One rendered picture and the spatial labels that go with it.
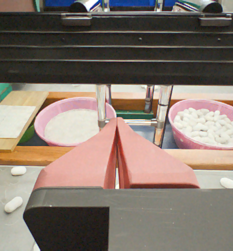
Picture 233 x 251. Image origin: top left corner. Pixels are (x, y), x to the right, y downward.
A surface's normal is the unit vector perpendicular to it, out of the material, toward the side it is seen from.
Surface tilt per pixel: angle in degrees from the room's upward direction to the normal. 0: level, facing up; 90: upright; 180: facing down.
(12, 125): 0
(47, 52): 46
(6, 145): 0
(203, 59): 58
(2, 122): 0
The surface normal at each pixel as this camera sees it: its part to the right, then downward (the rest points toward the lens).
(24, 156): 0.00, -0.79
